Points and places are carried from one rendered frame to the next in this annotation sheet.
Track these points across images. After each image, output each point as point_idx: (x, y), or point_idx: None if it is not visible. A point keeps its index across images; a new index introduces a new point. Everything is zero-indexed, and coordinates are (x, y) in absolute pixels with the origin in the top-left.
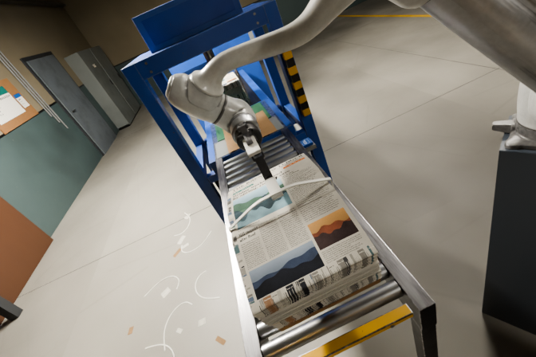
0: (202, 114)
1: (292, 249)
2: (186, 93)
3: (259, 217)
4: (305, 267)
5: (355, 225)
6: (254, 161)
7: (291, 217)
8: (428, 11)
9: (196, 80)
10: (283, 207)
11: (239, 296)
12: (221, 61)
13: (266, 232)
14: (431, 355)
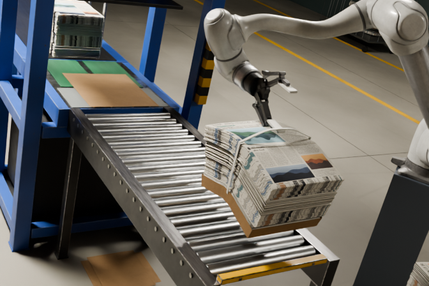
0: (226, 49)
1: (292, 164)
2: (229, 28)
3: (263, 142)
4: (303, 175)
5: (331, 164)
6: (261, 103)
7: (288, 149)
8: (402, 60)
9: (240, 23)
10: (279, 142)
11: (169, 233)
12: (266, 20)
13: (272, 150)
14: None
